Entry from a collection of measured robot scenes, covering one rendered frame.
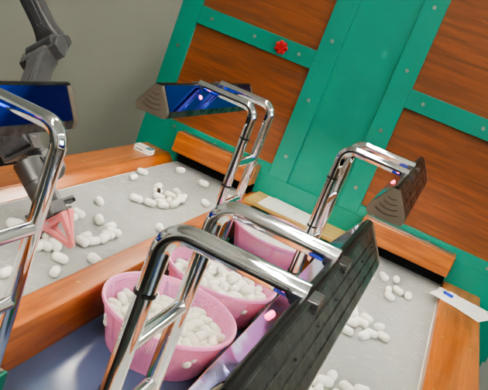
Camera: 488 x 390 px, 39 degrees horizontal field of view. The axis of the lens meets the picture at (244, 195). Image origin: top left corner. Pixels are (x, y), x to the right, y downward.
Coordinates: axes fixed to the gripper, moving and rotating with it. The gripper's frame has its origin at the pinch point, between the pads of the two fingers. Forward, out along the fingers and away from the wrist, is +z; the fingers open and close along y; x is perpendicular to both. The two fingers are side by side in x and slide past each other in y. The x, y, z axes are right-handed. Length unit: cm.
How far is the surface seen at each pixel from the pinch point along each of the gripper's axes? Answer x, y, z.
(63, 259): -1.5, -6.5, 2.5
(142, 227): 0.4, 30.3, 3.1
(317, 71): -44, 97, -16
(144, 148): 15, 81, -21
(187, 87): -27.0, 32.6, -20.8
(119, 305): -10.4, -9.8, 15.4
